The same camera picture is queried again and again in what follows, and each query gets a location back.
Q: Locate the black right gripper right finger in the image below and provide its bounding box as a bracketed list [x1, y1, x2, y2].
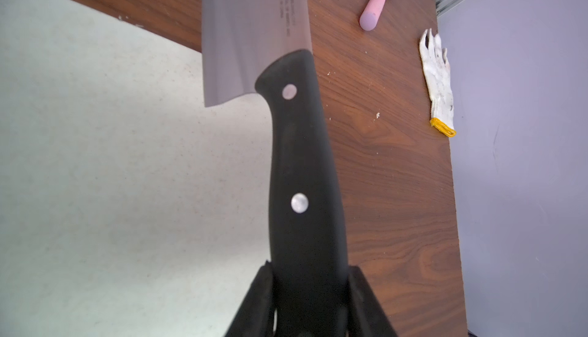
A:
[348, 266, 398, 337]

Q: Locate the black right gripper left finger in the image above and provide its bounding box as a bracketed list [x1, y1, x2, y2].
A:
[225, 261, 276, 337]

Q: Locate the white grey-rimmed cutting board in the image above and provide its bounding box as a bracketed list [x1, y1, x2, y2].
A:
[1, 0, 272, 336]

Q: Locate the black-handled kitchen knife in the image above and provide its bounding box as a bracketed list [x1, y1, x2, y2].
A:
[202, 0, 348, 336]

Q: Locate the white work glove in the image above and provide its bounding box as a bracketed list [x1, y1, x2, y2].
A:
[419, 28, 456, 138]

